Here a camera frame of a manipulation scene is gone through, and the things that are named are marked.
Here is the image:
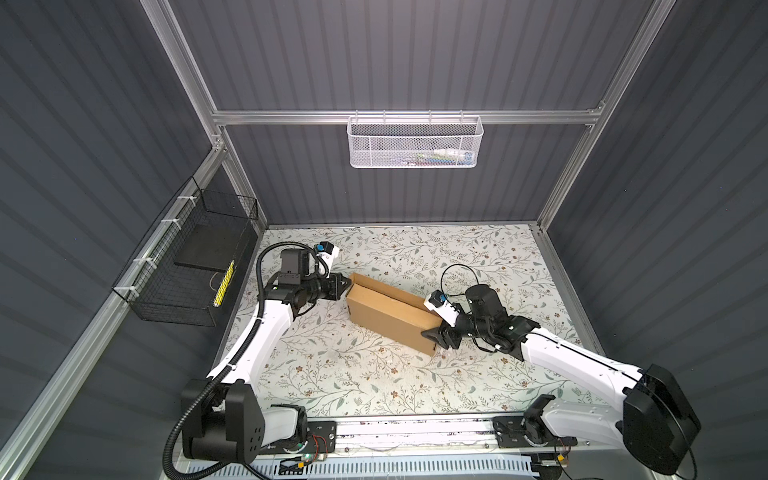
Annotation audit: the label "brown cardboard box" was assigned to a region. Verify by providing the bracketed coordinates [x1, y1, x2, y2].
[347, 273, 442, 356]

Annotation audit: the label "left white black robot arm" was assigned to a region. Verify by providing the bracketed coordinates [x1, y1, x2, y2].
[163, 241, 351, 471]

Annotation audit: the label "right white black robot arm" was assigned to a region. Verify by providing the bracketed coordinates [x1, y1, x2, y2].
[422, 284, 702, 476]

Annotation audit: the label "yellow marker pen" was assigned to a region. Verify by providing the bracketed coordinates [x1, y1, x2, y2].
[213, 261, 235, 308]

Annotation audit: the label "floral patterned table mat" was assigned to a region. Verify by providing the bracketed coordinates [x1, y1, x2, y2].
[258, 224, 596, 417]

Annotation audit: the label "black foam pad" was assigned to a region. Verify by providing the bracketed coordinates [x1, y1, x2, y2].
[174, 225, 241, 273]

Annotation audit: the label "pens in white basket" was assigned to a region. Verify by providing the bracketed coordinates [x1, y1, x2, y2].
[395, 148, 476, 168]

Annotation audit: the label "aluminium mounting rail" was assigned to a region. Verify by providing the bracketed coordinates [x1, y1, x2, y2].
[306, 402, 632, 453]

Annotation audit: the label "black wire basket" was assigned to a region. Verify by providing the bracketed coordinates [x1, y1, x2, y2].
[113, 180, 259, 327]

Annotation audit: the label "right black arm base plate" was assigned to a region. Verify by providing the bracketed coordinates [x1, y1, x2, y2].
[491, 414, 578, 448]

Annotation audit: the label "white wire mesh basket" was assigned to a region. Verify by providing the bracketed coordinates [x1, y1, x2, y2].
[346, 114, 484, 169]

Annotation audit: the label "black corrugated cable conduit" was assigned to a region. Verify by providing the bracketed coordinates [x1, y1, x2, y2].
[161, 241, 319, 480]

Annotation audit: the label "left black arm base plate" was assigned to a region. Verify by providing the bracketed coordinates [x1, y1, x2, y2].
[259, 420, 338, 455]

